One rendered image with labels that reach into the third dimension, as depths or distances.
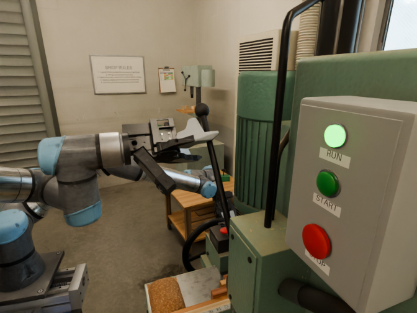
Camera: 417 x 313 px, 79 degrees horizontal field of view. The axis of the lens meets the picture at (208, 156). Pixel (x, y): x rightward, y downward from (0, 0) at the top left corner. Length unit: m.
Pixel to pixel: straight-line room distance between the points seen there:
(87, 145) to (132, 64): 2.99
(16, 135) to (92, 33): 1.42
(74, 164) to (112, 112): 2.96
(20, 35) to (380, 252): 3.39
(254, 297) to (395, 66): 0.29
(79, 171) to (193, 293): 0.48
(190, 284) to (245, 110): 0.55
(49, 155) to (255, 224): 0.39
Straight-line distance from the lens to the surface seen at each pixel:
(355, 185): 0.21
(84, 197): 0.58
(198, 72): 2.77
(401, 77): 0.26
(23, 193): 0.66
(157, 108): 3.63
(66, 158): 0.55
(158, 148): 0.55
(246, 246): 0.34
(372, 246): 0.22
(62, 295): 1.14
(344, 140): 0.21
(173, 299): 0.77
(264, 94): 0.49
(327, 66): 0.32
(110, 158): 0.55
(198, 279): 0.86
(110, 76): 3.46
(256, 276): 0.35
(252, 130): 0.51
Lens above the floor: 1.50
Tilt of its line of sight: 18 degrees down
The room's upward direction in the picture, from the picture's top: straight up
